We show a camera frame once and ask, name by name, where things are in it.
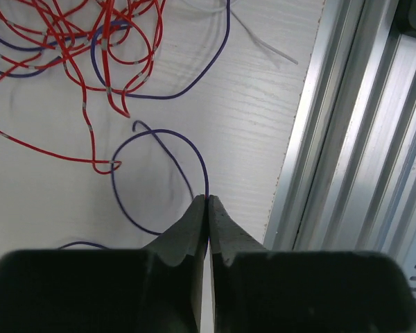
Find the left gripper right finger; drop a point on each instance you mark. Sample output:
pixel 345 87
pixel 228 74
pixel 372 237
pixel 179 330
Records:
pixel 260 290

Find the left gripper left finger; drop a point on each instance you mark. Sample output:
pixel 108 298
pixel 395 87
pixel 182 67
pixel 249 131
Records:
pixel 157 288

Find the aluminium mounting rail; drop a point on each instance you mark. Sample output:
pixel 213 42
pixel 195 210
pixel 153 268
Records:
pixel 349 175

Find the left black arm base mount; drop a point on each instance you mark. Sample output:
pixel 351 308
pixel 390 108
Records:
pixel 405 17

